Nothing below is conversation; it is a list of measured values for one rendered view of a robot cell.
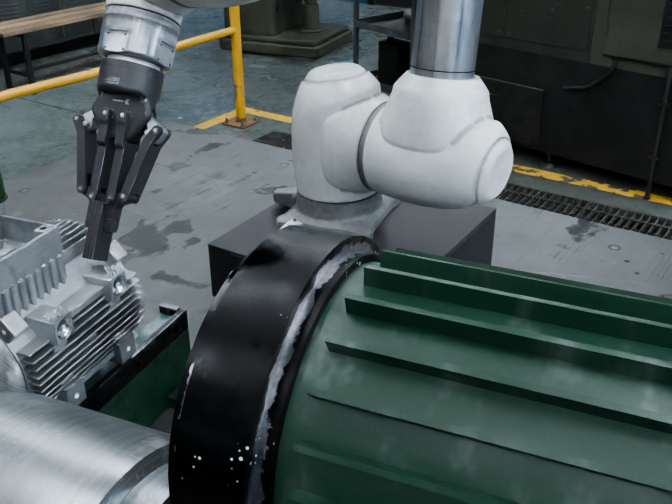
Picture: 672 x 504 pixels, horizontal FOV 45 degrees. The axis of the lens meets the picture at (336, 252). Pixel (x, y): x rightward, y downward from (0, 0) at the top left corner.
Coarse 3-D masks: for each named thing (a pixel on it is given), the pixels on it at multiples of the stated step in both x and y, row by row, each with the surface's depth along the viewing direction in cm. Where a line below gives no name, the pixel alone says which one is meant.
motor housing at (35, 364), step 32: (64, 224) 100; (64, 256) 95; (64, 288) 93; (96, 288) 95; (128, 288) 99; (96, 320) 94; (128, 320) 101; (0, 352) 101; (32, 352) 85; (64, 352) 90; (96, 352) 95; (0, 384) 98; (32, 384) 86; (64, 384) 91
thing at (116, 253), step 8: (112, 248) 99; (120, 248) 100; (112, 256) 98; (120, 256) 99; (112, 264) 99; (16, 312) 85; (0, 320) 84; (8, 320) 84; (16, 320) 85; (0, 328) 84; (8, 328) 84; (16, 328) 84; (24, 328) 85; (0, 336) 85; (8, 336) 84; (16, 336) 84; (136, 336) 105
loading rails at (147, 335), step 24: (168, 312) 117; (144, 336) 112; (168, 336) 113; (144, 360) 109; (168, 360) 114; (96, 384) 101; (120, 384) 104; (144, 384) 110; (168, 384) 115; (96, 408) 100; (120, 408) 105; (144, 408) 111
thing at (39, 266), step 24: (0, 216) 94; (0, 240) 90; (24, 240) 94; (48, 240) 90; (0, 264) 84; (24, 264) 87; (48, 264) 91; (0, 288) 84; (24, 288) 87; (48, 288) 91; (0, 312) 84
